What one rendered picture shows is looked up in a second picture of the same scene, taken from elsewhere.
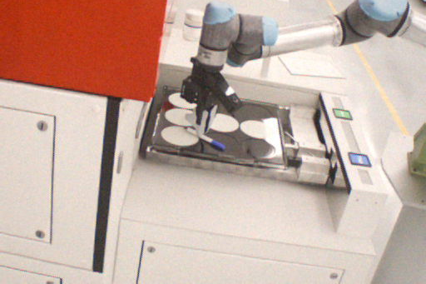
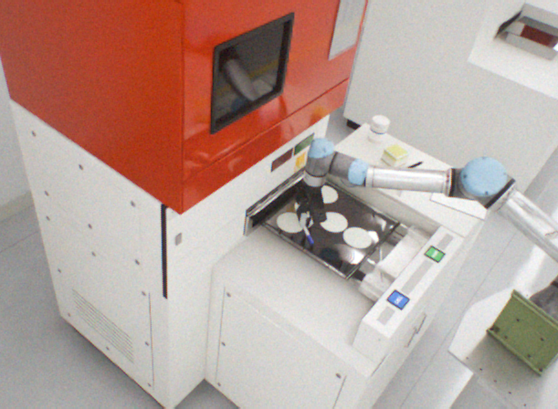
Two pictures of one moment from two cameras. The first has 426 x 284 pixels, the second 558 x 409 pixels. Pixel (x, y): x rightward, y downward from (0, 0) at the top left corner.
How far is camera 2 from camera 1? 0.93 m
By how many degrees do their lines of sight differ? 28
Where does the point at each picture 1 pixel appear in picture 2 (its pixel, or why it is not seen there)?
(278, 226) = (312, 319)
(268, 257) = (295, 337)
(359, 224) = (367, 348)
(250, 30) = (338, 169)
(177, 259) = (243, 309)
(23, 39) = (120, 153)
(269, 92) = (398, 209)
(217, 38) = (312, 168)
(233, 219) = (285, 298)
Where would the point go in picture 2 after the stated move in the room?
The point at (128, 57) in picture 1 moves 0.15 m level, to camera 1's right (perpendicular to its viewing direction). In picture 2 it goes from (167, 186) to (212, 214)
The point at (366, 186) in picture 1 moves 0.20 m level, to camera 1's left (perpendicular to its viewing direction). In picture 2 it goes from (376, 323) to (320, 288)
